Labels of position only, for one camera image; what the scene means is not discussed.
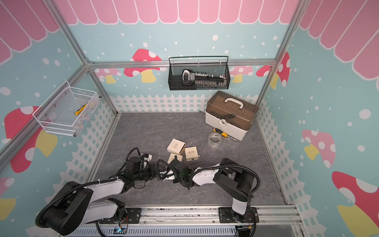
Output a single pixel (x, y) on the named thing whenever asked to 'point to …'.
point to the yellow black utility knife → (79, 111)
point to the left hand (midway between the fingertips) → (164, 172)
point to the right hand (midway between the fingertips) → (171, 168)
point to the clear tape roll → (214, 139)
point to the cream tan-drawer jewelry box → (191, 153)
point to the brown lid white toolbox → (229, 114)
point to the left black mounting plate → (131, 215)
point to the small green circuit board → (117, 230)
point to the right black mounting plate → (228, 215)
